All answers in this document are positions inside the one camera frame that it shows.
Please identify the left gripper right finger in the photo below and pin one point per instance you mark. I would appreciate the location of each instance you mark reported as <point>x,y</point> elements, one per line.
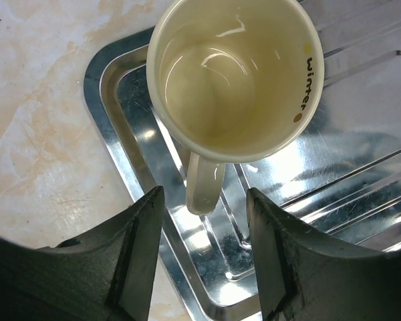
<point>305,274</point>

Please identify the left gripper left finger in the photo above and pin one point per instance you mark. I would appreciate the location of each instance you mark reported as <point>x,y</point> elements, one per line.
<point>106,273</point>

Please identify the cream yellow cup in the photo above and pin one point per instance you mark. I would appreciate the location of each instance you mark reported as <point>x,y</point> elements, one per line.
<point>233,82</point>

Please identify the metal tray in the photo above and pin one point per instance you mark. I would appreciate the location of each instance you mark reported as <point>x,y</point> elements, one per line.
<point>342,175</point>

